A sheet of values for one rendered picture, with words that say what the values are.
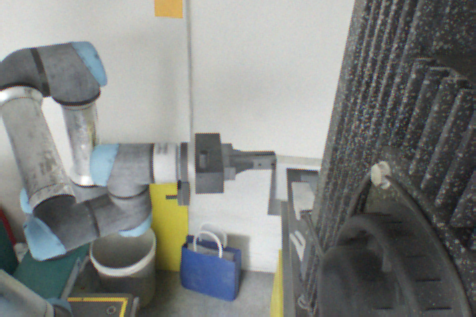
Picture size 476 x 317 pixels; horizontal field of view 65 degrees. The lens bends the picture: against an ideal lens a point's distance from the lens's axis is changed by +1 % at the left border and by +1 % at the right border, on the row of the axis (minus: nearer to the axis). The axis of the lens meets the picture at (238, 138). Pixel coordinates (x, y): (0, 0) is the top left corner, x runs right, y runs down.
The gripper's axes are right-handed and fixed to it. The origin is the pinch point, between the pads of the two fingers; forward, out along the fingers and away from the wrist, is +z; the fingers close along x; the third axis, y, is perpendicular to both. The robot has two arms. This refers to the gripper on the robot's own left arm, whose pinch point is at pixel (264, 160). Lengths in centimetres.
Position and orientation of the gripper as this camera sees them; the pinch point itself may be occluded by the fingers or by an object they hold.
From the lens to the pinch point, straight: 70.4
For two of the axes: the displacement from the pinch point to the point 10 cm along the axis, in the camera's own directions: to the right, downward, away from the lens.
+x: -1.0, -5.4, 8.4
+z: 9.9, -0.2, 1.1
